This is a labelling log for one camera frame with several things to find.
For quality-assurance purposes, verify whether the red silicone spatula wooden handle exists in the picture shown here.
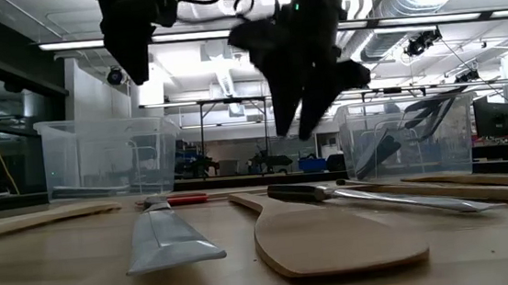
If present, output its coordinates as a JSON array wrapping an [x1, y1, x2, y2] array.
[[134, 185, 270, 211]]

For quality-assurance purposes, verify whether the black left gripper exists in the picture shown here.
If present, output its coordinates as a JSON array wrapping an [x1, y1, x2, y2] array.
[[93, 0, 164, 91]]

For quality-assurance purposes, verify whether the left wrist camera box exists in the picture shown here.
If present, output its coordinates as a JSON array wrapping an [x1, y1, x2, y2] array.
[[152, 0, 182, 31]]

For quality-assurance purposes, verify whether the black aluminium table frame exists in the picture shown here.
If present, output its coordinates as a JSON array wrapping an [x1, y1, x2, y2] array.
[[0, 150, 508, 217]]

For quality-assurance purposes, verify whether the black ceiling dome camera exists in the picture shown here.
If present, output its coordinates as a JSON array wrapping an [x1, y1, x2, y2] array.
[[105, 64, 127, 88]]

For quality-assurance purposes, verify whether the black ceiling camera rig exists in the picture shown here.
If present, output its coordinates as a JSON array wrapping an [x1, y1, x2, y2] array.
[[402, 27, 445, 59], [454, 68, 482, 86]]

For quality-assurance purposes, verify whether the wooden spork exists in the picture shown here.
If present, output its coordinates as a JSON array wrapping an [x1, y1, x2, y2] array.
[[0, 199, 126, 242]]

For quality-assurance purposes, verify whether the blue plastic crate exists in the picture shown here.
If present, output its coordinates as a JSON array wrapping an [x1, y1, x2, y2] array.
[[297, 155, 328, 174]]

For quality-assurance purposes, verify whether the plain wooden spoon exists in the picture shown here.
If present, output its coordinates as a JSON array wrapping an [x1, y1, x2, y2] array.
[[400, 165, 508, 201]]

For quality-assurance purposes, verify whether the black computer monitor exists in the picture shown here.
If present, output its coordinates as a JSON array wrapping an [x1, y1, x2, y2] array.
[[471, 93, 508, 142]]

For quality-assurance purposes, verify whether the clear plastic storage bin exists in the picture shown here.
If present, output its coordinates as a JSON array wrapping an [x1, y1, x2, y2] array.
[[332, 90, 484, 187], [32, 108, 186, 206]]

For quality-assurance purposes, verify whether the black round spatula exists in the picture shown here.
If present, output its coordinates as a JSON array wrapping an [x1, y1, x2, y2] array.
[[350, 89, 476, 181]]

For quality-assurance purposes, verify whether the black gantry frame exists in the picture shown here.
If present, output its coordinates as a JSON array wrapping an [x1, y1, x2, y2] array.
[[138, 92, 276, 174]]

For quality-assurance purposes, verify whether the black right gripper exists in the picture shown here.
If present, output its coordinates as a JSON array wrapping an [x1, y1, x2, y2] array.
[[224, 0, 378, 148]]

